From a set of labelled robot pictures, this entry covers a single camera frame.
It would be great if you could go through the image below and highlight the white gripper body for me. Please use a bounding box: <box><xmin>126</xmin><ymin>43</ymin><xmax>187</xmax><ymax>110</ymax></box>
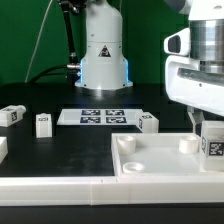
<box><xmin>165</xmin><ymin>55</ymin><xmax>224</xmax><ymax>116</ymax></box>

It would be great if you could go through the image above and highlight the black cable at base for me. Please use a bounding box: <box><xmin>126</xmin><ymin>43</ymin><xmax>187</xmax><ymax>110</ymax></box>
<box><xmin>28</xmin><ymin>0</ymin><xmax>83</xmax><ymax>84</ymax></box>

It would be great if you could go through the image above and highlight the white block left edge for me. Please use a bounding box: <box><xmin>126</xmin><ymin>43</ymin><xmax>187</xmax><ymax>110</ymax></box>
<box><xmin>0</xmin><ymin>137</ymin><xmax>8</xmax><ymax>164</ymax></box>

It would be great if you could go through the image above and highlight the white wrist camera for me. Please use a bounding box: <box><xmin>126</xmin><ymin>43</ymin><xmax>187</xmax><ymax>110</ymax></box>
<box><xmin>164</xmin><ymin>28</ymin><xmax>190</xmax><ymax>56</ymax></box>

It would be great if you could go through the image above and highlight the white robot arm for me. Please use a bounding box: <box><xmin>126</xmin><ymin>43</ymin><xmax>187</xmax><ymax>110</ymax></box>
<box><xmin>57</xmin><ymin>0</ymin><xmax>224</xmax><ymax>117</ymax></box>

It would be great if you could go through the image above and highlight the white marker sheet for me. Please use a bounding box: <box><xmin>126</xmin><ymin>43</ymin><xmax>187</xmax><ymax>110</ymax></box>
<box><xmin>57</xmin><ymin>109</ymin><xmax>142</xmax><ymax>125</ymax></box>

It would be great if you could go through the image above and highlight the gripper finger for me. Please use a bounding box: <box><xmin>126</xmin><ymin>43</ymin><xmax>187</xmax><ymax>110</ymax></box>
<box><xmin>187</xmin><ymin>108</ymin><xmax>205</xmax><ymax>133</ymax></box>

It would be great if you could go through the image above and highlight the white thin cable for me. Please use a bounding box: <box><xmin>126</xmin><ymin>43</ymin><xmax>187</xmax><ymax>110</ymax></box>
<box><xmin>24</xmin><ymin>0</ymin><xmax>54</xmax><ymax>84</ymax></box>

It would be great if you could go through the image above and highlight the white square tabletop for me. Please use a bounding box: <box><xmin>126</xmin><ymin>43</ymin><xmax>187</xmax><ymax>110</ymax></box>
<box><xmin>111</xmin><ymin>133</ymin><xmax>224</xmax><ymax>178</ymax></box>

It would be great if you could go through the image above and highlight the white obstacle fence wall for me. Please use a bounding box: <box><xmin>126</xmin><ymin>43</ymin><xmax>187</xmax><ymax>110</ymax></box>
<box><xmin>0</xmin><ymin>171</ymin><xmax>224</xmax><ymax>206</ymax></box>

